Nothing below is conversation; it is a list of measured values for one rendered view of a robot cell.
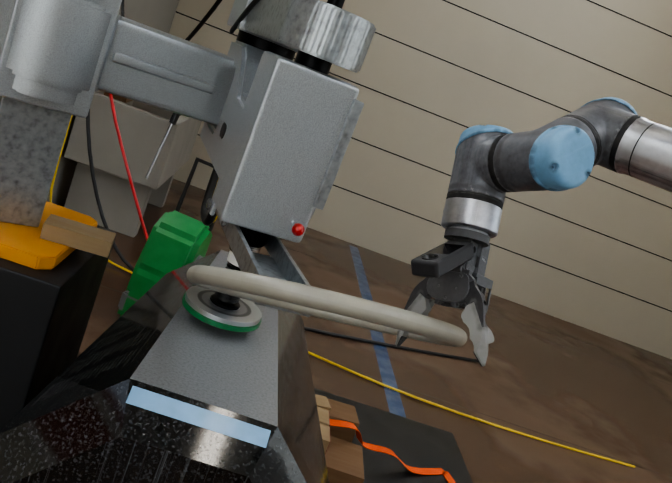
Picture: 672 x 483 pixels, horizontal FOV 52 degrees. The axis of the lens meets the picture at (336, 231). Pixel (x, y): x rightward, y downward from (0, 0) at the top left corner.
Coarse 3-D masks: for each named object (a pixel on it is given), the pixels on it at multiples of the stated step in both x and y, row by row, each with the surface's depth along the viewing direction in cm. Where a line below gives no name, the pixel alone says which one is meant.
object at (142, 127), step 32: (96, 96) 430; (96, 128) 435; (128, 128) 436; (160, 128) 437; (192, 128) 518; (96, 160) 440; (128, 160) 441; (160, 160) 442; (128, 192) 459; (160, 192) 556; (128, 224) 465
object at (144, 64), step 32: (0, 0) 181; (32, 0) 179; (64, 0) 180; (0, 32) 182; (32, 32) 181; (64, 32) 183; (96, 32) 189; (128, 32) 199; (160, 32) 205; (32, 64) 183; (64, 64) 186; (96, 64) 194; (128, 64) 201; (160, 64) 207; (192, 64) 212; (224, 64) 217; (128, 96) 206; (160, 96) 211; (192, 96) 215; (224, 96) 221
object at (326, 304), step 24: (216, 288) 126; (240, 288) 98; (264, 288) 96; (288, 288) 95; (312, 288) 95; (312, 312) 140; (336, 312) 95; (360, 312) 95; (384, 312) 96; (408, 312) 98; (408, 336) 132; (432, 336) 101; (456, 336) 105
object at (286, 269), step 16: (208, 208) 195; (224, 224) 182; (240, 240) 162; (272, 240) 177; (240, 256) 158; (256, 256) 168; (272, 256) 173; (288, 256) 162; (256, 272) 142; (272, 272) 160; (288, 272) 158; (256, 304) 137
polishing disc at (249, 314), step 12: (192, 288) 186; (204, 288) 189; (192, 300) 178; (204, 300) 181; (240, 300) 191; (204, 312) 175; (216, 312) 177; (228, 312) 180; (240, 312) 183; (252, 312) 186; (228, 324) 175; (240, 324) 177; (252, 324) 180
